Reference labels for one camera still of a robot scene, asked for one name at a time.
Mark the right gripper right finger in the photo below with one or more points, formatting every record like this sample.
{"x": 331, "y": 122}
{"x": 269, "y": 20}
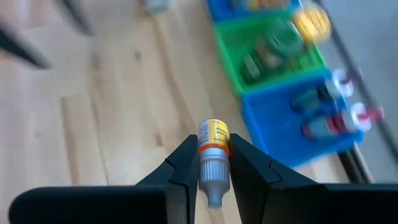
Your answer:
{"x": 295, "y": 205}

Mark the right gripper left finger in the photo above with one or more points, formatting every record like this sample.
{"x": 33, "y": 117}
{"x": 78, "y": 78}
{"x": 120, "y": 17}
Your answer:
{"x": 109, "y": 205}

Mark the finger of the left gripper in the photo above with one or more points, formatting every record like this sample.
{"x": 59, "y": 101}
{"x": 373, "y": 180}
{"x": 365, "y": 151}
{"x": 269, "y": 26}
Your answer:
{"x": 21, "y": 43}
{"x": 77, "y": 15}

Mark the pink-capped red gel bottle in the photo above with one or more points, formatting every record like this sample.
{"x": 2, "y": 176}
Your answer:
{"x": 335, "y": 123}

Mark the purple-capped gel bottle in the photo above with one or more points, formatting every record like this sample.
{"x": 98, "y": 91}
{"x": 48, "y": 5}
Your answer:
{"x": 314, "y": 96}

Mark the green-lidded spice jar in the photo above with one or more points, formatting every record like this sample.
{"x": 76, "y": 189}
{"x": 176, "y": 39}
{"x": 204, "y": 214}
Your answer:
{"x": 270, "y": 53}

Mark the blue plastic basket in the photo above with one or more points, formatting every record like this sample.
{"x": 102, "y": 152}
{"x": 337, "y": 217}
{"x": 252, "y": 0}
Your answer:
{"x": 224, "y": 9}
{"x": 273, "y": 124}

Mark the green plastic basket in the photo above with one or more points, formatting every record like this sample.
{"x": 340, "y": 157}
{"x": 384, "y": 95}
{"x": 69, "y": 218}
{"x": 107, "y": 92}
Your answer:
{"x": 236, "y": 46}

